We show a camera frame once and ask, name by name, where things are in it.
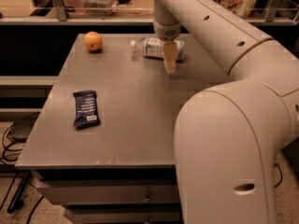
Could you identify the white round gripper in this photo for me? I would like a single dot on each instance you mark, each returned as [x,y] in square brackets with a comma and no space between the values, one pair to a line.
[168,32]

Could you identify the clear blue-label plastic bottle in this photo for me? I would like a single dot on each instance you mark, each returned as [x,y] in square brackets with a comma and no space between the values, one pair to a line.
[152,47]

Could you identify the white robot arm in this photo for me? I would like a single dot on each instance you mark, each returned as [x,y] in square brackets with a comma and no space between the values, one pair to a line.
[227,137]

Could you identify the orange fruit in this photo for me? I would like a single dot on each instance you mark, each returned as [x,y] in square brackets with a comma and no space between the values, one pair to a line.
[93,41]

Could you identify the clear plastic container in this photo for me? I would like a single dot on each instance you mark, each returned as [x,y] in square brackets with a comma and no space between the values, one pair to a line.
[99,7]

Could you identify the dark blue snack bar wrapper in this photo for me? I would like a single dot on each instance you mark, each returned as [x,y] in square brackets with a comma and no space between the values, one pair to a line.
[86,109]

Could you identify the grey metal drawer cabinet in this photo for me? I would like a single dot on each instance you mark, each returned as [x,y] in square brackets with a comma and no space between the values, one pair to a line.
[122,170]

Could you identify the dark power adapter box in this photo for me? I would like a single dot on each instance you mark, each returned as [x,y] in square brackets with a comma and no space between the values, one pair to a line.
[20,131]

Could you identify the grey metal shelf rail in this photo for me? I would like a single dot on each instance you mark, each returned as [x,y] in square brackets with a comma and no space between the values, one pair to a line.
[143,21]

